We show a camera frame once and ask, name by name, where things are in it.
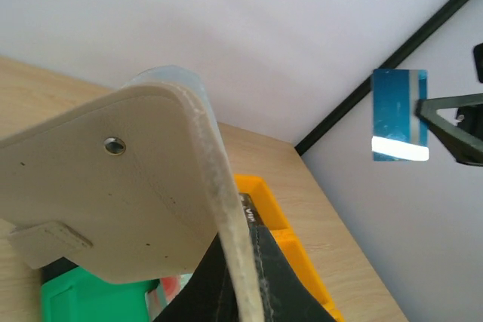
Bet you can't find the blue striped card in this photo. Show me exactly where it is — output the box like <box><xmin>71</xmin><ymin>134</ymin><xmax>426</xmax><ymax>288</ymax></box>
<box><xmin>371</xmin><ymin>69</ymin><xmax>429</xmax><ymax>162</ymax></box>

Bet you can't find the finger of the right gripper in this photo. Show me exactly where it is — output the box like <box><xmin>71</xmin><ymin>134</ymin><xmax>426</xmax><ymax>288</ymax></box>
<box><xmin>415</xmin><ymin>93</ymin><xmax>482</xmax><ymax>118</ymax></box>
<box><xmin>416</xmin><ymin>106</ymin><xmax>482</xmax><ymax>166</ymax></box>

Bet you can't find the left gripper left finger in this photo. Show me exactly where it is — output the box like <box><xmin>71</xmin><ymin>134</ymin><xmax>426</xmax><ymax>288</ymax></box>
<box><xmin>155</xmin><ymin>237</ymin><xmax>239</xmax><ymax>322</ymax></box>

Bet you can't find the yellow bin back right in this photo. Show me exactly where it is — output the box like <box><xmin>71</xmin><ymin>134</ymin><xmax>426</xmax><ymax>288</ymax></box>
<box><xmin>235</xmin><ymin>174</ymin><xmax>293</xmax><ymax>231</ymax></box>

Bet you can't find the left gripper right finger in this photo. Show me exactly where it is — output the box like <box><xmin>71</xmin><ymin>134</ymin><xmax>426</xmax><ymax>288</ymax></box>
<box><xmin>249</xmin><ymin>225</ymin><xmax>334</xmax><ymax>322</ymax></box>

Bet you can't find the red white card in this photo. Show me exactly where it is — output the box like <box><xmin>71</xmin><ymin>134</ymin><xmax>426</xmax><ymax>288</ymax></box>
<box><xmin>145</xmin><ymin>276</ymin><xmax>183</xmax><ymax>321</ymax></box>

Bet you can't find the black aluminium frame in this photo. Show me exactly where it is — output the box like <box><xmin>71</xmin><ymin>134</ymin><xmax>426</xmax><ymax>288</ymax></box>
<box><xmin>294</xmin><ymin>0</ymin><xmax>470</xmax><ymax>156</ymax></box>

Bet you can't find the yellow bin middle right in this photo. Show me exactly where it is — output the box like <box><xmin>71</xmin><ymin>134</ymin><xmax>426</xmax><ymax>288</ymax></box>
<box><xmin>271</xmin><ymin>228</ymin><xmax>344</xmax><ymax>322</ymax></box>

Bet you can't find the green bin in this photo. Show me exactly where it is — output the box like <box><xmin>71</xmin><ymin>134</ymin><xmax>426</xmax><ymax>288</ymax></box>
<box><xmin>41</xmin><ymin>266</ymin><xmax>158</xmax><ymax>322</ymax></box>

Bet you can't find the yellow bin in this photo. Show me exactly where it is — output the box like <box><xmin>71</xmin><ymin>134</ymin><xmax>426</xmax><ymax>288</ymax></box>
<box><xmin>235</xmin><ymin>174</ymin><xmax>293</xmax><ymax>231</ymax></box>
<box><xmin>271</xmin><ymin>228</ymin><xmax>344</xmax><ymax>322</ymax></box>

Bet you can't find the dark blue card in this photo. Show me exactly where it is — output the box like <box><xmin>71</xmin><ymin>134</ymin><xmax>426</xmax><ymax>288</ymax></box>
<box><xmin>239</xmin><ymin>193</ymin><xmax>264</xmax><ymax>225</ymax></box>

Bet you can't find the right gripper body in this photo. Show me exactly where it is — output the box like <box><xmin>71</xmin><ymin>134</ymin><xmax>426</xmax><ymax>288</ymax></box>
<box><xmin>454</xmin><ymin>42</ymin><xmax>483</xmax><ymax>127</ymax></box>

